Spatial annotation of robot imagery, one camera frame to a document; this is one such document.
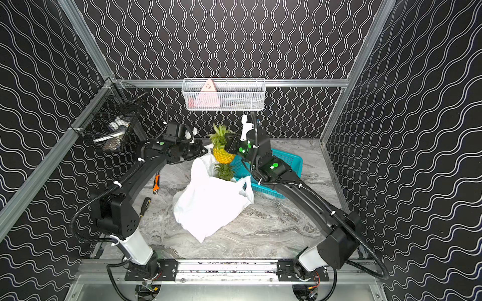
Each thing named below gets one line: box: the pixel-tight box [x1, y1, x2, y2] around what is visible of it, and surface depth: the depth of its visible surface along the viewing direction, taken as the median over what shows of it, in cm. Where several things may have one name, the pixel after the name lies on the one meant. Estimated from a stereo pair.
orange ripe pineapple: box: [207, 122, 237, 164], surface depth 71 cm
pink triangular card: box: [193, 79, 221, 108], surface depth 91 cm
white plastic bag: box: [173, 153, 255, 244], surface depth 82 cm
